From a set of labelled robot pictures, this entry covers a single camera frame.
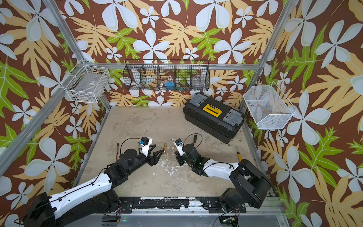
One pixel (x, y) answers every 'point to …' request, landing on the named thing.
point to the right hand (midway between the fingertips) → (175, 151)
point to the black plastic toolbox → (213, 118)
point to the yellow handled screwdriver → (238, 154)
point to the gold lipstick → (165, 145)
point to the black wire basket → (167, 74)
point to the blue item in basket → (170, 85)
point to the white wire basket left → (86, 83)
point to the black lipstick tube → (195, 138)
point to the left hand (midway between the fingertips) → (160, 146)
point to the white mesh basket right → (270, 109)
